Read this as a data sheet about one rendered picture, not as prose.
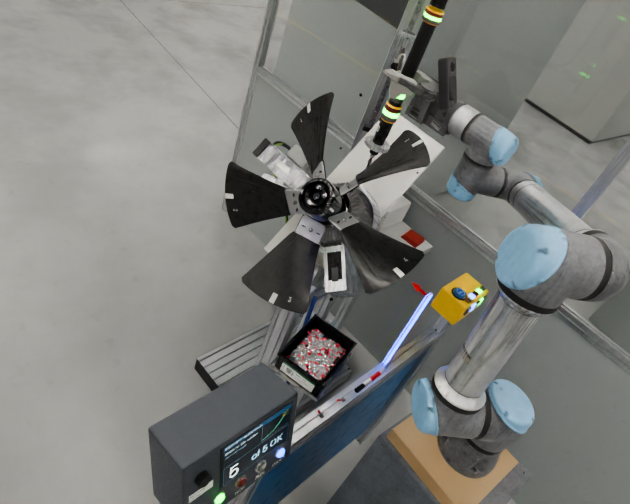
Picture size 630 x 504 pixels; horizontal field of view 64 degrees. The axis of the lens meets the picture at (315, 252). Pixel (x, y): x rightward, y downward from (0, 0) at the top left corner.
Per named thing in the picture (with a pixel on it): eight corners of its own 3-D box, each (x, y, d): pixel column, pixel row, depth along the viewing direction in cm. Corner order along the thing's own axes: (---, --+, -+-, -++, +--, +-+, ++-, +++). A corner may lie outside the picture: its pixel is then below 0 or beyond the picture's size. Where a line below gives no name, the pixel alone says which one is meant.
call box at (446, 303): (452, 291, 181) (466, 271, 174) (474, 310, 177) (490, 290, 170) (427, 308, 170) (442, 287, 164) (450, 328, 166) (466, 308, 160)
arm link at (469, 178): (488, 209, 124) (512, 172, 117) (447, 199, 122) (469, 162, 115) (479, 190, 130) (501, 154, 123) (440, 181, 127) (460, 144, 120)
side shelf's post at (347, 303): (325, 343, 274) (383, 228, 221) (330, 348, 272) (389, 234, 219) (320, 346, 271) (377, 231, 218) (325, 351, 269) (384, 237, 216)
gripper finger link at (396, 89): (373, 91, 125) (406, 107, 123) (382, 68, 121) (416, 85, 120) (377, 87, 127) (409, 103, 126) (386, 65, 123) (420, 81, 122)
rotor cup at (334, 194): (320, 181, 168) (305, 166, 156) (357, 195, 162) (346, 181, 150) (301, 220, 167) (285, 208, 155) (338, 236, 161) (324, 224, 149)
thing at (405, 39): (391, 49, 187) (400, 27, 182) (408, 56, 188) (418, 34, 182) (389, 58, 179) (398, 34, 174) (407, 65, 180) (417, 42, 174)
